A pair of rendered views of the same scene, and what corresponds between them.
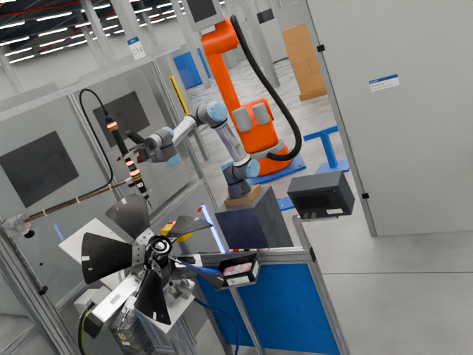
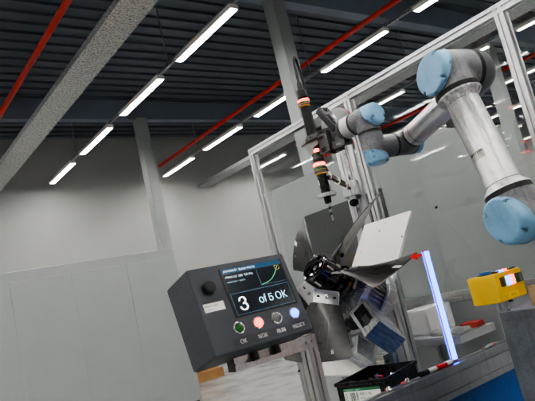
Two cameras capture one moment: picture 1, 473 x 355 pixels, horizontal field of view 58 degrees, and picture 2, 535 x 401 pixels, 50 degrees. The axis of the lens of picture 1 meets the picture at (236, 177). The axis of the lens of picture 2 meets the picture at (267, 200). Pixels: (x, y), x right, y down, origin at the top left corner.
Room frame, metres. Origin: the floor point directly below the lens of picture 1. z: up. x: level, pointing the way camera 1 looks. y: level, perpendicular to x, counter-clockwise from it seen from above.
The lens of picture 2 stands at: (2.34, -1.56, 1.17)
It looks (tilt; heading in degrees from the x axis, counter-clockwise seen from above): 9 degrees up; 106
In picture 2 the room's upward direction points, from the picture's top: 13 degrees counter-clockwise
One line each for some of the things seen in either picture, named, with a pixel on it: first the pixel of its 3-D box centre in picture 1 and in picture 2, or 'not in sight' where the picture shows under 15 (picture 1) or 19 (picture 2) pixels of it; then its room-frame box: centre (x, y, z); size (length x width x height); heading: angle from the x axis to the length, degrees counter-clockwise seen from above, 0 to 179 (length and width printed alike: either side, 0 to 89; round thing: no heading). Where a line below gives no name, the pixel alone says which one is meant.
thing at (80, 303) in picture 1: (91, 305); (426, 319); (2.18, 1.02, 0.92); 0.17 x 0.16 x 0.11; 54
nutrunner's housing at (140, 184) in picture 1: (126, 156); (313, 142); (1.99, 0.44, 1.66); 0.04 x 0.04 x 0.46
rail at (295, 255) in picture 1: (241, 257); (441, 384); (2.22, 0.15, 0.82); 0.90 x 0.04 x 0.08; 54
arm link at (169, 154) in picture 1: (168, 154); (377, 147); (2.22, 0.29, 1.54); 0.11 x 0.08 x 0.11; 42
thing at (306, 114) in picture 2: (124, 150); (311, 134); (1.99, 0.44, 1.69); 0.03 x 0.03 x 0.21
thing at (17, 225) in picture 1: (15, 225); (351, 189); (2.00, 1.06, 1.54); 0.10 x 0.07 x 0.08; 89
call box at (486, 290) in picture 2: (177, 232); (497, 288); (2.46, 0.47, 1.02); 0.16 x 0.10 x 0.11; 54
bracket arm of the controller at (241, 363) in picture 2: (314, 217); (273, 352); (1.91, -0.29, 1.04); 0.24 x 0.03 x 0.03; 54
